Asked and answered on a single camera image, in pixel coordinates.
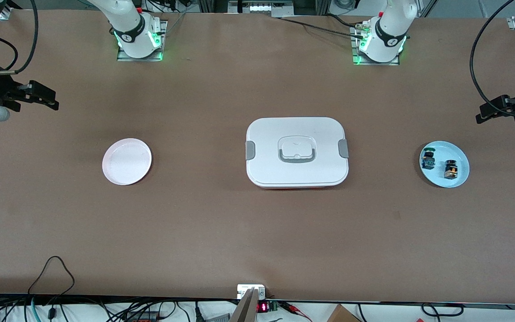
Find brown cardboard box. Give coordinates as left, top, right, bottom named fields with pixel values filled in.
left=327, top=304, right=362, bottom=322

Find light blue round plate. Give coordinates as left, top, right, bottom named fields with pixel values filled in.
left=419, top=141, right=470, bottom=188

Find black cable inline switch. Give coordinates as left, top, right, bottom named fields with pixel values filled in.
left=45, top=296, right=59, bottom=320

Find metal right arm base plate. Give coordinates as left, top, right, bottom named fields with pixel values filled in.
left=117, top=20, right=168, bottom=62

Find black oval cable loop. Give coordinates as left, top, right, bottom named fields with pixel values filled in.
left=421, top=303, right=464, bottom=317

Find thin black looped cable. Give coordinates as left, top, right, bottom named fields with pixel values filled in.
left=27, top=256, right=76, bottom=297

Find white lunch box grey handle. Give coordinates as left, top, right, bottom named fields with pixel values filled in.
left=245, top=117, right=350, bottom=190

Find metal equipment box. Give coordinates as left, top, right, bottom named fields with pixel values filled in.
left=228, top=0, right=295, bottom=18

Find aluminium profile bar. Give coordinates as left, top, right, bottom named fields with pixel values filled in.
left=230, top=288, right=259, bottom=322

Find white socket block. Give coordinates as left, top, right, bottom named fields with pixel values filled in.
left=237, top=284, right=266, bottom=299

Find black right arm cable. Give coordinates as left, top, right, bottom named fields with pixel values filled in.
left=0, top=0, right=40, bottom=76

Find green push-button switch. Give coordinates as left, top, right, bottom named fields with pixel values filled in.
left=421, top=148, right=437, bottom=170

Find pale pink round plate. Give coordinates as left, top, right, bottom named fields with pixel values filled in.
left=102, top=138, right=152, bottom=186

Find black base power cable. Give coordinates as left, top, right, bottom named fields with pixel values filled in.
left=279, top=17, right=365, bottom=39

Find red clip leads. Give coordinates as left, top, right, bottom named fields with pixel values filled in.
left=280, top=301, right=312, bottom=322

